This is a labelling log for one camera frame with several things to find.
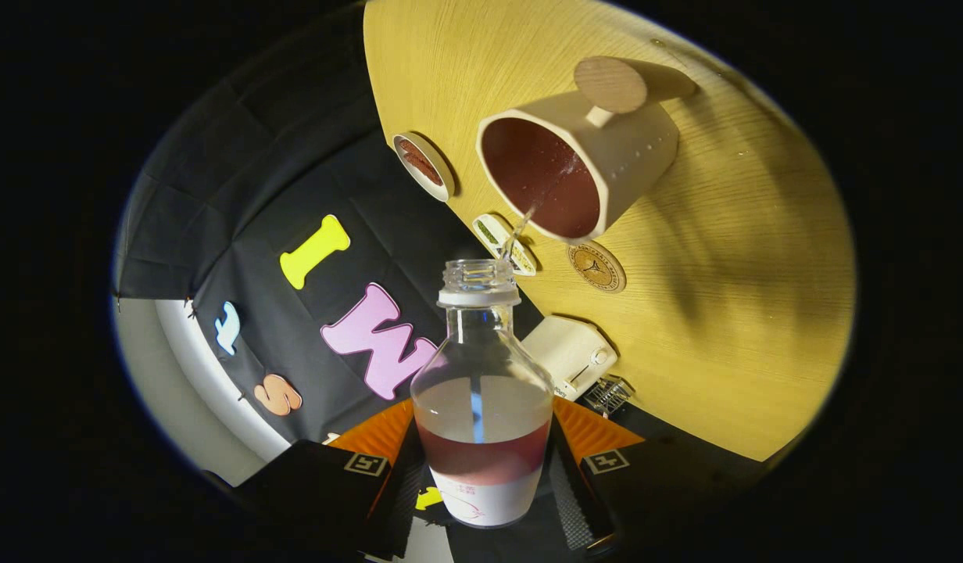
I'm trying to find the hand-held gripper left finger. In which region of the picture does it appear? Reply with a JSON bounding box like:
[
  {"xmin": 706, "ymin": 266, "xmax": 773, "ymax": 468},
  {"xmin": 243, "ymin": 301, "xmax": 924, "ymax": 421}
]
[{"xmin": 235, "ymin": 399, "xmax": 428, "ymax": 560}]

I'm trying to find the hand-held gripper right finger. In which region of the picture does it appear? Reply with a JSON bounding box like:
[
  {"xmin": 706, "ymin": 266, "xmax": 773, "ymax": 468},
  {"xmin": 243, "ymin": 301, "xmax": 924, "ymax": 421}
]
[{"xmin": 546, "ymin": 397, "xmax": 764, "ymax": 558}]

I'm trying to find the clear juice bottle red label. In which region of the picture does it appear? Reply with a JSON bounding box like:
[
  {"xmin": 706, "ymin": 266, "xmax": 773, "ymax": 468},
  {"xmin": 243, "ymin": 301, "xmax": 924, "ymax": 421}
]
[{"xmin": 410, "ymin": 259, "xmax": 555, "ymax": 529}]

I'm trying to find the round cork coaster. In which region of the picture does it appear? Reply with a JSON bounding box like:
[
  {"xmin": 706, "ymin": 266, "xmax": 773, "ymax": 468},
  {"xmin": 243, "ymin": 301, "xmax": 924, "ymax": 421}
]
[{"xmin": 567, "ymin": 242, "xmax": 627, "ymax": 294}]

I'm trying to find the beige cup wooden handle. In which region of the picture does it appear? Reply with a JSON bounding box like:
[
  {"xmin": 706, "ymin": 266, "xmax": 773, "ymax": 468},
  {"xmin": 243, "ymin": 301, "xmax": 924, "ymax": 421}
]
[{"xmin": 477, "ymin": 56, "xmax": 698, "ymax": 246}]

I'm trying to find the white toaster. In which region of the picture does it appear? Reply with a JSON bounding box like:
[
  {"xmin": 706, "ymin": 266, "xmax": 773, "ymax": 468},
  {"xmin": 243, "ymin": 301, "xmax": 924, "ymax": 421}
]
[{"xmin": 521, "ymin": 315, "xmax": 618, "ymax": 401}]

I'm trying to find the wooden table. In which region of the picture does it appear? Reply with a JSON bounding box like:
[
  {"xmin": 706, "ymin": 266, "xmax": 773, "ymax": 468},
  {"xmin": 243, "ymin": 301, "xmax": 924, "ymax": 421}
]
[{"xmin": 363, "ymin": 0, "xmax": 857, "ymax": 462}]

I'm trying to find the white divided bean dish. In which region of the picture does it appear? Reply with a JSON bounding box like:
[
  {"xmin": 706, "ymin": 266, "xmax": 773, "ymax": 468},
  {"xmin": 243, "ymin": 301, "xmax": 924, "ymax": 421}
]
[{"xmin": 473, "ymin": 213, "xmax": 538, "ymax": 277}]

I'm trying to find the white oval plate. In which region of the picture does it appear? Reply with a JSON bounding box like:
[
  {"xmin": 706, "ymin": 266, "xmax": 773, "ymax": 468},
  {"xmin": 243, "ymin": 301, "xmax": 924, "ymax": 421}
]
[{"xmin": 392, "ymin": 132, "xmax": 456, "ymax": 203}]

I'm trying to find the red sausage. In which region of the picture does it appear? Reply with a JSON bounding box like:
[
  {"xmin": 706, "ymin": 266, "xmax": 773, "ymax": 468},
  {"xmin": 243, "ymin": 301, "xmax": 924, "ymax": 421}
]
[{"xmin": 403, "ymin": 142, "xmax": 443, "ymax": 185}]

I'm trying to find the black backdrop cloth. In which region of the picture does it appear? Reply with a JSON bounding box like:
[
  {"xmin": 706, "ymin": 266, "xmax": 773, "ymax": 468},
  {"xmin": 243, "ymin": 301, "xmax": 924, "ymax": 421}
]
[{"xmin": 114, "ymin": 8, "xmax": 764, "ymax": 563}]

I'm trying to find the wire mesh holder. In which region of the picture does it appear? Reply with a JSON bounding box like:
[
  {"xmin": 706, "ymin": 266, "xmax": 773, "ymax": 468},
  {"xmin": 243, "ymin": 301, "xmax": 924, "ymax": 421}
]
[{"xmin": 583, "ymin": 375, "xmax": 635, "ymax": 417}]

